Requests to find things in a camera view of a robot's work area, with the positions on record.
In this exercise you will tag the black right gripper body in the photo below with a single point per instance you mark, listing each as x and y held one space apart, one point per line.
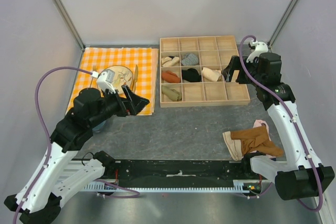
252 67

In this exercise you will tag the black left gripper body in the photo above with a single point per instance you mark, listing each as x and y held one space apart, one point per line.
109 108

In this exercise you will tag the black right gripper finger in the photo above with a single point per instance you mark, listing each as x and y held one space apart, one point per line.
237 76
234 65

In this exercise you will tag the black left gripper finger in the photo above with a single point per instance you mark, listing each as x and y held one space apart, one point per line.
133 103
124 106

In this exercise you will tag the olive green white-band underwear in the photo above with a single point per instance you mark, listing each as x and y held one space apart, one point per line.
172 94

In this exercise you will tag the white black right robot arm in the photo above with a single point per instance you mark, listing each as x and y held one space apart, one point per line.
304 174

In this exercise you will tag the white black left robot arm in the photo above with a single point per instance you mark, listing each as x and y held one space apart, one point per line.
42 199

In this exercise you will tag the rolled cream underwear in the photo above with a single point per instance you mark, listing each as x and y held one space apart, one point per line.
211 75

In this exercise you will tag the rolled rust orange underwear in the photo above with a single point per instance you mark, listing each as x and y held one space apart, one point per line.
170 77

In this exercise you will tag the rolled grey striped underwear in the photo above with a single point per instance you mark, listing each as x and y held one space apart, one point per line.
189 60

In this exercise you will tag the pink underwear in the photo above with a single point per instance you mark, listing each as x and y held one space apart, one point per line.
260 123

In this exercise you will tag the rolled beige black underwear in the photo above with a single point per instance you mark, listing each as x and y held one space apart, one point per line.
169 61

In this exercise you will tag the brown orange underwear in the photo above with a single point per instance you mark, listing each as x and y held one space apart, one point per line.
254 140

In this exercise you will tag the beige cream underwear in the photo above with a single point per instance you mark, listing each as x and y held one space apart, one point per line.
232 146

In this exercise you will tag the blue ceramic bowl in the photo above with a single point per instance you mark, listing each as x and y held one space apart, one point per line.
99 127

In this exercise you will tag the floral ceramic plate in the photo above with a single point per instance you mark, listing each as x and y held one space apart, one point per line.
123 75

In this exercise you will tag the gold knife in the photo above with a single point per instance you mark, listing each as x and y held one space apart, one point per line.
135 78

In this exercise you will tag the wooden compartment organizer box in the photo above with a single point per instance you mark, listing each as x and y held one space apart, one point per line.
213 52

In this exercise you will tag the orange white checkered tablecloth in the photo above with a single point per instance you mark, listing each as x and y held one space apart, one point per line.
143 59

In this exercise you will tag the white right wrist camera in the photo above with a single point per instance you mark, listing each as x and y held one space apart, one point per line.
257 47

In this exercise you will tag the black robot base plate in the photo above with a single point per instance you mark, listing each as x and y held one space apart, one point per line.
177 174

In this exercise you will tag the right aluminium frame post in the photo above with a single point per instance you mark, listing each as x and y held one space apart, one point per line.
282 22

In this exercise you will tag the aluminium frame post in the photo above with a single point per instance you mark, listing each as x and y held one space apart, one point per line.
282 22
69 23

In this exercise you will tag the grey slotted cable duct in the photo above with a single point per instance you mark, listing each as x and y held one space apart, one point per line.
237 187

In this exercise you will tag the left aluminium frame post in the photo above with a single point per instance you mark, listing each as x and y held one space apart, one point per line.
69 23

